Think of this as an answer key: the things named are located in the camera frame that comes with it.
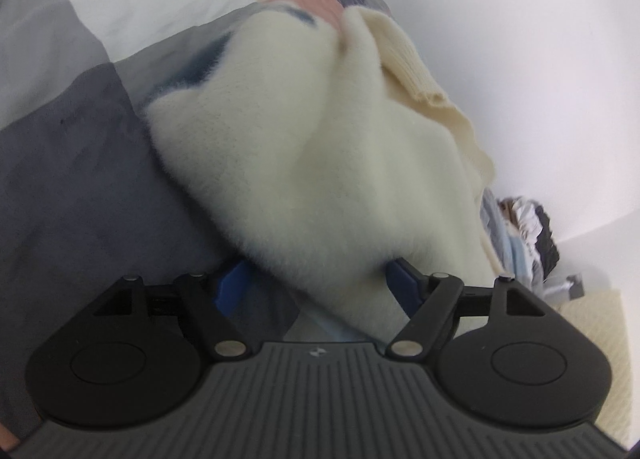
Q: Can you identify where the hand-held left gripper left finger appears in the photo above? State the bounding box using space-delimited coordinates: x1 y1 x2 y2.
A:
92 259 253 361

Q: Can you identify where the black garment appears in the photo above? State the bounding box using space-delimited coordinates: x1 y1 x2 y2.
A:
530 206 560 285

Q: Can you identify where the patchwork quilt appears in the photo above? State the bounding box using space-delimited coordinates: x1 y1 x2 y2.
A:
0 0 546 459

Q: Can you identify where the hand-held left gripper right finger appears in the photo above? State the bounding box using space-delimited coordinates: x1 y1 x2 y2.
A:
385 259 548 361

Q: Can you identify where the cream padded headboard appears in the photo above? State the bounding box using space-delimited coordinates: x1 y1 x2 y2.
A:
552 286 636 459

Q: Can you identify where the silver spray bottle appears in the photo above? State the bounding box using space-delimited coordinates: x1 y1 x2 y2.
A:
542 273 585 301

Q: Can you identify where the white garment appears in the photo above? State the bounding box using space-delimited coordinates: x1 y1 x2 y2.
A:
500 196 546 250

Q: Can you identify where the cream sweater with navy stripes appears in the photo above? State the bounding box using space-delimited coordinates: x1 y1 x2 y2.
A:
142 1 516 342

